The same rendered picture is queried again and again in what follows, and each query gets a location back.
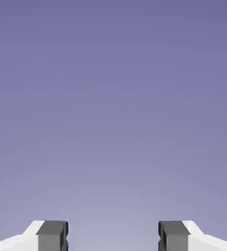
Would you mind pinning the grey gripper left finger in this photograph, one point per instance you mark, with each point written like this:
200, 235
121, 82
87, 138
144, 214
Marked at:
48, 237

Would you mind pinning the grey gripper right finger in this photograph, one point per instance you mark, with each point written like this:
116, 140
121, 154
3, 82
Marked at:
177, 237

